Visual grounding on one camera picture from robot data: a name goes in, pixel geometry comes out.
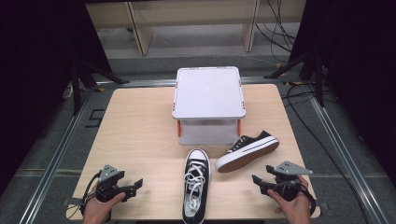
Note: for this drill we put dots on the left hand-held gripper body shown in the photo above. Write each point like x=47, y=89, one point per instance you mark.
x=109, y=179

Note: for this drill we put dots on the metal floor rail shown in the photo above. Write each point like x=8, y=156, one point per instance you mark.
x=348, y=158
x=53, y=165

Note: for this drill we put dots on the black tripod stand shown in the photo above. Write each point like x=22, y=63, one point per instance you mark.
x=311, y=68
x=81, y=77

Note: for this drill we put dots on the beige wooden furniture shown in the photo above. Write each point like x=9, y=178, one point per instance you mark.
x=193, y=18

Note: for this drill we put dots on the white two-tier shoe rack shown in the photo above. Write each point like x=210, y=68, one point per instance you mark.
x=208, y=102

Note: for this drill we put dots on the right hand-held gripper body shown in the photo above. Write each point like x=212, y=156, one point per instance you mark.
x=288, y=180

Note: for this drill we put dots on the person's left hand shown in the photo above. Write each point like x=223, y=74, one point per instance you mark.
x=99, y=210

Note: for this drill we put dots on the black curtain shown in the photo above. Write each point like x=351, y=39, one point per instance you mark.
x=34, y=77
x=361, y=62

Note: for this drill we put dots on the black canvas sneaker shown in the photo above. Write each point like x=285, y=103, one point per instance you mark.
x=247, y=154
x=195, y=186

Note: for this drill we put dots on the person's right hand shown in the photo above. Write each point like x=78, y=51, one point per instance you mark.
x=294, y=208

